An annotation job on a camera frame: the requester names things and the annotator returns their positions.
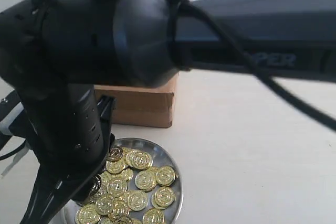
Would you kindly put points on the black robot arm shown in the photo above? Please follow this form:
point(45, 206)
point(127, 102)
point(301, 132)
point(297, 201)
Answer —
point(53, 52)

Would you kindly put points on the gold coin lower right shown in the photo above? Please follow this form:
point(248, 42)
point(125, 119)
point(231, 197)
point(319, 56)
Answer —
point(153, 216)

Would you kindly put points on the gold coin right edge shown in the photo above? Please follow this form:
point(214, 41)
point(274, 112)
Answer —
point(164, 196)

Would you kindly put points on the gold coin left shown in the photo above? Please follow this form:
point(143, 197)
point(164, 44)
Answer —
point(87, 214)

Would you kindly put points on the gold coin middle right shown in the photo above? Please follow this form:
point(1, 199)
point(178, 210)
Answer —
point(145, 181)

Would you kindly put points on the gold coin upper right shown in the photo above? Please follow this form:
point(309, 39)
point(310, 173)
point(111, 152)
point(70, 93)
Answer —
point(142, 160)

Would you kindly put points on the round steel plate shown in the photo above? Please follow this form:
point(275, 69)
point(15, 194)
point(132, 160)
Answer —
point(160, 158)

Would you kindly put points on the dark gold coin on top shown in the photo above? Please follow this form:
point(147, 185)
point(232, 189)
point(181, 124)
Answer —
point(115, 154)

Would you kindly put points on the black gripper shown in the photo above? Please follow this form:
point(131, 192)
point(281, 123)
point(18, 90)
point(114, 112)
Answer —
point(72, 140)

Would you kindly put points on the gold coin lower centre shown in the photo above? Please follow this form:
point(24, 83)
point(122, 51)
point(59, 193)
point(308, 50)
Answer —
point(137, 200)

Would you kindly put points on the brown cardboard slotted box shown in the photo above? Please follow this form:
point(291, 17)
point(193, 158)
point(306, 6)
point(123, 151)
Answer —
point(142, 106)

